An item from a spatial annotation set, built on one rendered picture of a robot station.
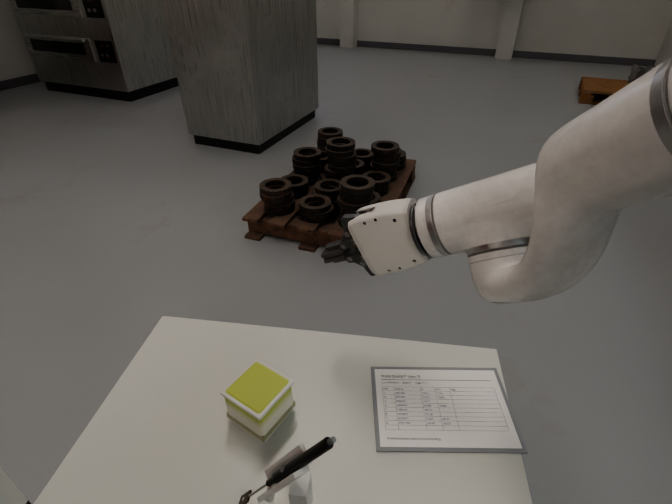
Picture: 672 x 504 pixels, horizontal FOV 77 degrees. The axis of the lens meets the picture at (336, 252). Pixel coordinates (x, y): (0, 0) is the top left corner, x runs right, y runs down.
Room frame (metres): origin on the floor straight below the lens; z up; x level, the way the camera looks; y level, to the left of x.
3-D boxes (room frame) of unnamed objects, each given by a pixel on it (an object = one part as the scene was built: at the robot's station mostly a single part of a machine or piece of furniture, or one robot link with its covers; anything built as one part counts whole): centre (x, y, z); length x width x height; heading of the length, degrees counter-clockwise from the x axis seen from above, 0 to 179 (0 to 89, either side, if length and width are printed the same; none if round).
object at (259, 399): (0.38, 0.11, 1.00); 0.07 x 0.07 x 0.07; 56
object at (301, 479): (0.24, 0.06, 1.03); 0.06 x 0.04 x 0.13; 82
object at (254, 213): (2.85, -0.04, 0.25); 1.37 x 0.94 x 0.49; 158
